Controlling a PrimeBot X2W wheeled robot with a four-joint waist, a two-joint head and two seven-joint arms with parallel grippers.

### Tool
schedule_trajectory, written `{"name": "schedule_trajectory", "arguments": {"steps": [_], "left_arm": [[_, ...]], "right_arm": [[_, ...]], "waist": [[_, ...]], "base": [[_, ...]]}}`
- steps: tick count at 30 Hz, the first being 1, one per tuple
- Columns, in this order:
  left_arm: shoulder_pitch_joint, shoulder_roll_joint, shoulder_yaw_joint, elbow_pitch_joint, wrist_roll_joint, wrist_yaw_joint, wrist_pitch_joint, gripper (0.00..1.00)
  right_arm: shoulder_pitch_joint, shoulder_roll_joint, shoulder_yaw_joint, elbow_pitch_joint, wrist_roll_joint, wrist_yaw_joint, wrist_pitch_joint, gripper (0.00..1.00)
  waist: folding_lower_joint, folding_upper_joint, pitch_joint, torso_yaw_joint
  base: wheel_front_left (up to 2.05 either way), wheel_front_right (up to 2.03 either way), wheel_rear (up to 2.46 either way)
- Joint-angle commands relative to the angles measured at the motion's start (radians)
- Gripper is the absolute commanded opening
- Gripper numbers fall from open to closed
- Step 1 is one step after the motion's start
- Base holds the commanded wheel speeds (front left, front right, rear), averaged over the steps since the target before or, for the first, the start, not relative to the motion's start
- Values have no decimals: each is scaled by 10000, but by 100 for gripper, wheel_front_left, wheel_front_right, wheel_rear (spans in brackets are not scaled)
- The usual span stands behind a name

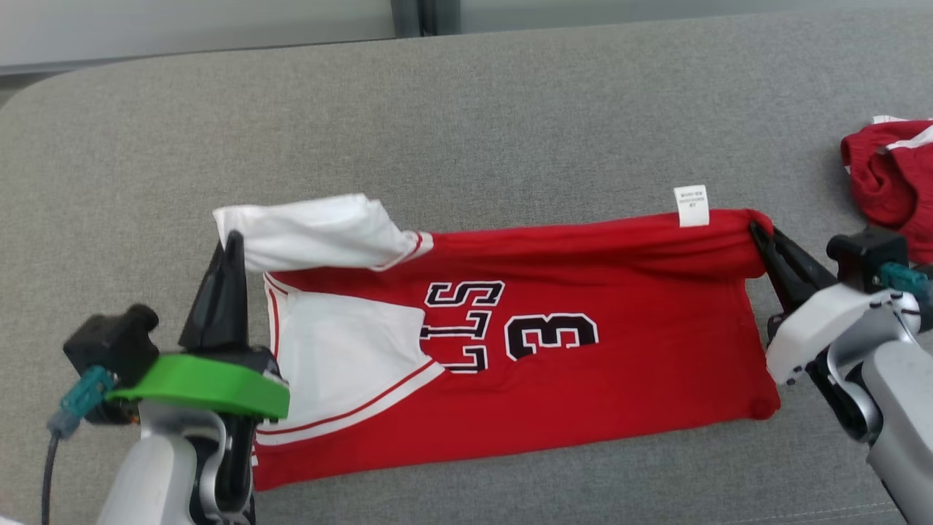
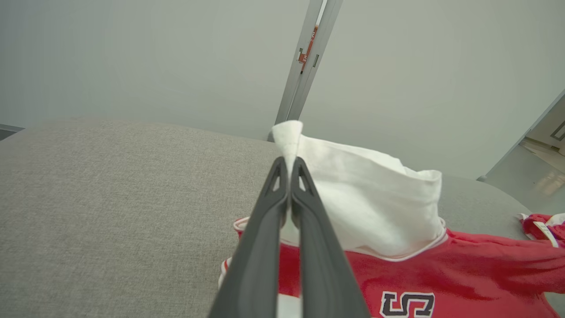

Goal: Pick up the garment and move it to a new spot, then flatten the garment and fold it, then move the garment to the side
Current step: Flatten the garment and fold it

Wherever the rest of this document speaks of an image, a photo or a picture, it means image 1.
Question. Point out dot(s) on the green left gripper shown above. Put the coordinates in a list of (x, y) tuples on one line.
[(204, 383)]

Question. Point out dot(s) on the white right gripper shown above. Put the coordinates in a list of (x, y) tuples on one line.
[(831, 324)]

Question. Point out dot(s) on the red white elastic waist shorts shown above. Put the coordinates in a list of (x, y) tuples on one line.
[(882, 182)]

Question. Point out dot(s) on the red white basketball jersey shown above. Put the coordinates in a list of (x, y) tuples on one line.
[(619, 379)]

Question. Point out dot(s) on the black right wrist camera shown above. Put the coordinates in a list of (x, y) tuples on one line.
[(864, 255)]

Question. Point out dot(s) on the aluminium partition frame post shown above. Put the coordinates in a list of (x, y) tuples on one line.
[(426, 16)]

